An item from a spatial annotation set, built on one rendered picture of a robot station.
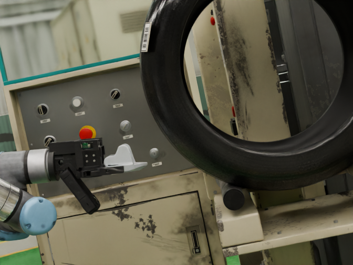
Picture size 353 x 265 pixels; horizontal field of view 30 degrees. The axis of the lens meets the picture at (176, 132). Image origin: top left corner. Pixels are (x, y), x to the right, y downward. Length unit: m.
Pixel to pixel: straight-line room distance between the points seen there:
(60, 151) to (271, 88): 0.58
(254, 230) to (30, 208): 0.45
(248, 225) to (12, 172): 0.52
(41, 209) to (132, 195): 0.69
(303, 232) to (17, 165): 0.62
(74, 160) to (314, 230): 0.53
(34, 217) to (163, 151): 0.77
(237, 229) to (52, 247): 0.84
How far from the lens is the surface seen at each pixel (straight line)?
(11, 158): 1.48
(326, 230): 1.39
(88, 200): 1.46
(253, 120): 1.72
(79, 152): 1.44
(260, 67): 1.72
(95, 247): 2.04
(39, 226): 1.34
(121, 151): 1.44
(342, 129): 1.35
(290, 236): 1.39
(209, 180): 1.70
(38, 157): 1.46
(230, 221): 1.37
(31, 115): 2.08
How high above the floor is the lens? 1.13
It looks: 3 degrees down
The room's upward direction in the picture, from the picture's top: 12 degrees counter-clockwise
